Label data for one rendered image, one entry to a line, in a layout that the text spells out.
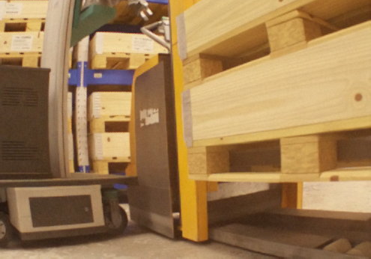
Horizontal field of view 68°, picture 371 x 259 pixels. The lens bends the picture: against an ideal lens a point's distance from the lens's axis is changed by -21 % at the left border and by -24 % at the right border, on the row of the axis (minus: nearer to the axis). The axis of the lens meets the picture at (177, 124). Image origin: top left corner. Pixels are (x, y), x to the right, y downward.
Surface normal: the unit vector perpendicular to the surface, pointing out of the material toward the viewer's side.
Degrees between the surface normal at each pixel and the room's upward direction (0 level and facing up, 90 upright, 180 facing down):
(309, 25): 90
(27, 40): 90
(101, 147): 90
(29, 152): 90
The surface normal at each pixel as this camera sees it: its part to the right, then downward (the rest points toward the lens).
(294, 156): -0.88, 0.00
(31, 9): 0.46, -0.10
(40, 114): 0.68, -0.10
